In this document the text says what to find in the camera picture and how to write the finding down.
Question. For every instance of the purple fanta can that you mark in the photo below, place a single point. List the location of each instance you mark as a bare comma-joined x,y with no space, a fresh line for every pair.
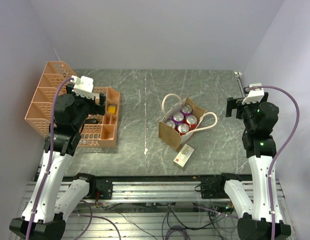
178,118
186,110
171,124

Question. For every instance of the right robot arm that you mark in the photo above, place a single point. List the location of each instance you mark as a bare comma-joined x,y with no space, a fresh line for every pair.
262,160

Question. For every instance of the aluminium corner rail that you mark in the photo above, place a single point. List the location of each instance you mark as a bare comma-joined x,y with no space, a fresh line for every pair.
238,77

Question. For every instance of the aluminium mounting rail frame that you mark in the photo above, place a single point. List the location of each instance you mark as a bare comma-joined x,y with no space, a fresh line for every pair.
163,188

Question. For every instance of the small white cardboard box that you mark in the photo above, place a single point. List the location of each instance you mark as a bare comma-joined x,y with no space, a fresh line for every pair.
183,156

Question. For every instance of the orange plastic desk organizer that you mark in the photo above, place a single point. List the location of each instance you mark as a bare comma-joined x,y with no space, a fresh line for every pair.
38,114

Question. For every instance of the yellow item in organizer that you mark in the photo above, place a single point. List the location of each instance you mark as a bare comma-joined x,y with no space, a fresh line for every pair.
112,109

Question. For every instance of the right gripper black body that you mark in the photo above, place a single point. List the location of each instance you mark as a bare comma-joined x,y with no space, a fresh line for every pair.
245,111

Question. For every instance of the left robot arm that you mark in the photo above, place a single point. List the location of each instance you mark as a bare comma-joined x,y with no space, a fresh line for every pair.
52,160

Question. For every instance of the black item in organizer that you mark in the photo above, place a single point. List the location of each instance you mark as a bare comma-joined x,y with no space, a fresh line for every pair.
92,121

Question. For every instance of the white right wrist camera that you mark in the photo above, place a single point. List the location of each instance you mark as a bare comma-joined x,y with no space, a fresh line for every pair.
254,93

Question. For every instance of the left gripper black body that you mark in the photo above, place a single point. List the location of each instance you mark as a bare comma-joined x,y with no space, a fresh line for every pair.
86,105

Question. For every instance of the purple Fanta can front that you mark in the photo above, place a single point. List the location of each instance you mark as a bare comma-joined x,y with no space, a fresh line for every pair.
178,118

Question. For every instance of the red cola can back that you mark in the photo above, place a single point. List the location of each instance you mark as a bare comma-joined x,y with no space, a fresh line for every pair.
183,129

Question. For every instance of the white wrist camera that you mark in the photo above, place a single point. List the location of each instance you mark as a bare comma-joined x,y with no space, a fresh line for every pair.
83,86
254,93

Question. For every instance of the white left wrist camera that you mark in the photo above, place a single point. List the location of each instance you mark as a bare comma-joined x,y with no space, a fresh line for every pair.
83,86

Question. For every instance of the red cola can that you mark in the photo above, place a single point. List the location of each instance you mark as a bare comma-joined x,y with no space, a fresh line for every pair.
183,129
191,121

